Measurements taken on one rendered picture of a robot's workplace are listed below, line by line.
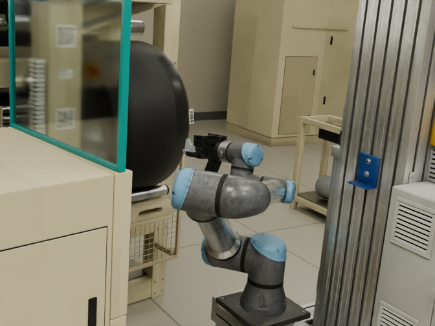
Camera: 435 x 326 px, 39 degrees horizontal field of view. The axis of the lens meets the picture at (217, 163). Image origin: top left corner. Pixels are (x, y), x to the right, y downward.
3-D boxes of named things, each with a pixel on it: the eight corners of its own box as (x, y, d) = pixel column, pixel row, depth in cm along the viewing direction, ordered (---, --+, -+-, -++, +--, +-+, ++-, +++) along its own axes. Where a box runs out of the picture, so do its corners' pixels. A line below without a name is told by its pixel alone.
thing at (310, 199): (338, 231, 477) (351, 131, 456) (289, 207, 524) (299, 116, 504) (369, 225, 496) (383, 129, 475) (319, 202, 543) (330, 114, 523)
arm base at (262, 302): (295, 310, 198) (298, 282, 195) (258, 320, 189) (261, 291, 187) (267, 290, 210) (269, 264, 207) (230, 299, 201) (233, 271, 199)
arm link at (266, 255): (279, 288, 190) (283, 248, 186) (238, 279, 194) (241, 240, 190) (287, 273, 201) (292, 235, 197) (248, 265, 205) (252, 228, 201)
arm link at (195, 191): (247, 279, 200) (216, 206, 153) (204, 270, 204) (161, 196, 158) (256, 245, 205) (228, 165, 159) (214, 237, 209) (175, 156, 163)
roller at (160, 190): (98, 206, 226) (93, 195, 227) (92, 211, 229) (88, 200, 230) (171, 191, 250) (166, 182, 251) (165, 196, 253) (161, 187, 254)
